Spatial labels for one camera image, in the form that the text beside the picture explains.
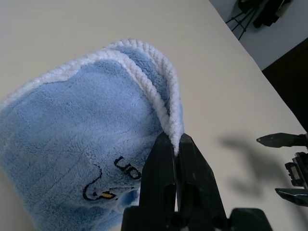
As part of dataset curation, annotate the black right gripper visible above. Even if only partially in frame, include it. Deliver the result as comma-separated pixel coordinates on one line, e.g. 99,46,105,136
256,132,308,206

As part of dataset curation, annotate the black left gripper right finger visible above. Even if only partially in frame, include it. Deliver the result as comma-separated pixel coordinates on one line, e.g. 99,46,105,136
177,134,227,219

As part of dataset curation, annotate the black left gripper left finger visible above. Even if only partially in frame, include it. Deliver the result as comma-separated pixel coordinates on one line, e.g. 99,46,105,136
138,132,178,215

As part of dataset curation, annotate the light blue towel white trim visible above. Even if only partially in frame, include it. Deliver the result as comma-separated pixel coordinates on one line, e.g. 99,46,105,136
0,38,186,231

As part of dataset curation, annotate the black foam floor mat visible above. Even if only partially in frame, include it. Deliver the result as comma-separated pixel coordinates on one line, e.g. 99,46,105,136
262,36,308,133

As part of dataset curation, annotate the black tripod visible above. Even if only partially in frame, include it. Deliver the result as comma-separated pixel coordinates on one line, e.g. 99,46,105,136
225,0,293,40

